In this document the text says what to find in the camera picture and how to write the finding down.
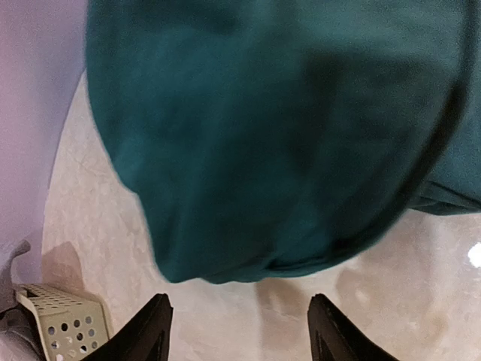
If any cream perforated plastic basket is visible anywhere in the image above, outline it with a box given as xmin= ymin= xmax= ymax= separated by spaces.
xmin=14 ymin=284 xmax=110 ymax=360

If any teal green garment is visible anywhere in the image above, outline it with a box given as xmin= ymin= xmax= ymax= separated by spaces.
xmin=86 ymin=1 xmax=480 ymax=284

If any grey garment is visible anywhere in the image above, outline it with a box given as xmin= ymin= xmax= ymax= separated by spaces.
xmin=1 ymin=240 xmax=44 ymax=360

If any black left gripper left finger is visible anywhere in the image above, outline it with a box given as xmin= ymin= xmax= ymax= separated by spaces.
xmin=83 ymin=294 xmax=173 ymax=361

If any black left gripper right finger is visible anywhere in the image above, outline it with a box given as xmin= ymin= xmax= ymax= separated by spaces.
xmin=307 ymin=294 xmax=398 ymax=361

